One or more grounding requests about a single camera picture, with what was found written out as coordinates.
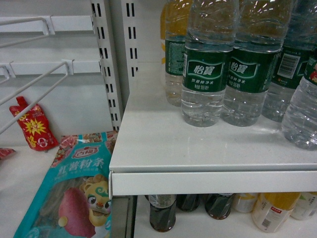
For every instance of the clear water bottle green label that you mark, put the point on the clear water bottle green label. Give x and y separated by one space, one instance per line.
299 124

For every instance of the white slotted shelf upright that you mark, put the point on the white slotted shelf upright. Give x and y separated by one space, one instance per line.
116 31

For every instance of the water bottle rear left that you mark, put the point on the water bottle rear left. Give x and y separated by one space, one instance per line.
176 22

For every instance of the water bottle front left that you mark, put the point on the water bottle front left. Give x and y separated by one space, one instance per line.
209 44

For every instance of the water bottle front middle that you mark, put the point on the water bottle front middle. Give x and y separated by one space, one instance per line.
261 31

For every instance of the water bottle barcode right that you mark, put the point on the water bottle barcode right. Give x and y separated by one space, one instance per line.
300 41

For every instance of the dark tea bottle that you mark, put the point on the dark tea bottle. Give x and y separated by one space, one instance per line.
218 205
187 202
162 211

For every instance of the orange juice bottle behind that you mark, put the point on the orange juice bottle behind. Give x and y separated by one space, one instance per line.
162 34

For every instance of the teal noodle snack bag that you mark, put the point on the teal noodle snack bag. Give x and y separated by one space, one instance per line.
73 200

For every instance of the yellow juice bottle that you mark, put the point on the yellow juice bottle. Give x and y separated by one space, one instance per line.
272 209
244 202

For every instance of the red sauce pouch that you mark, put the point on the red sauce pouch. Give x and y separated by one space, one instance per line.
36 130

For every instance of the red packet edge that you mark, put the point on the red packet edge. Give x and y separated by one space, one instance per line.
6 152

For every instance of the pale tea bottle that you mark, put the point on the pale tea bottle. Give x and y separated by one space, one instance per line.
305 207

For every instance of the white wire display hook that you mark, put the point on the white wire display hook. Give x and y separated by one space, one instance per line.
67 69
43 24

